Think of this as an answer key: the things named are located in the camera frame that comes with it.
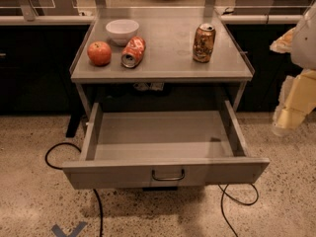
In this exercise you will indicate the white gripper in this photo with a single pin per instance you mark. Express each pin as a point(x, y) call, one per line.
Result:
point(304, 46)

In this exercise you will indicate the orange soda can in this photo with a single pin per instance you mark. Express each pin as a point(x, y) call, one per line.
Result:
point(204, 42)

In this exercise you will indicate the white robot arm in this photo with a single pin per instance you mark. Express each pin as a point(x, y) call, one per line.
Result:
point(300, 42)

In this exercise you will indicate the red soda can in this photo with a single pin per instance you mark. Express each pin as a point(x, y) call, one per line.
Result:
point(133, 52)

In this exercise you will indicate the grey open drawer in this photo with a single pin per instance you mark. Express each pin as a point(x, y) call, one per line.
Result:
point(126, 147)

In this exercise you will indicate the grey metal cabinet table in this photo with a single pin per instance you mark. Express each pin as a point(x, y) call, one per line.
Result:
point(169, 34)

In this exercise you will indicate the white bowl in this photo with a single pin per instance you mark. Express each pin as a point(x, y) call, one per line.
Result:
point(122, 31)

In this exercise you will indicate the red apple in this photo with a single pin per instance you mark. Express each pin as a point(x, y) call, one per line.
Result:
point(99, 53)

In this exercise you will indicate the metal drawer handle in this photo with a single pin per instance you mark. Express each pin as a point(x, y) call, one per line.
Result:
point(167, 177)

